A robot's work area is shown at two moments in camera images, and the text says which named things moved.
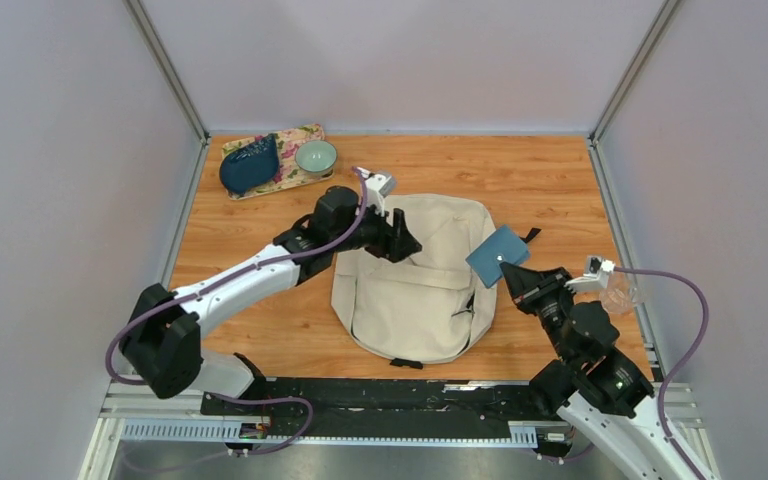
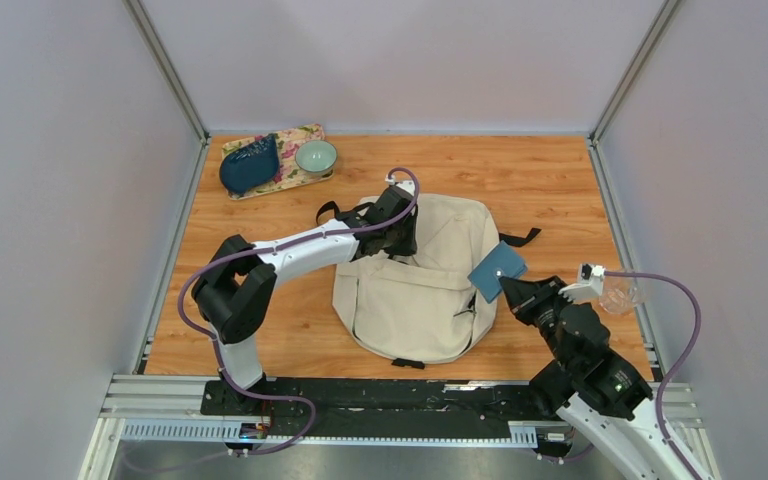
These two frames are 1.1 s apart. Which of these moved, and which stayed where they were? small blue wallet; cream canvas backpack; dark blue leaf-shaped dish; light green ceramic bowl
Moved: small blue wallet
Stayed: light green ceramic bowl; dark blue leaf-shaped dish; cream canvas backpack
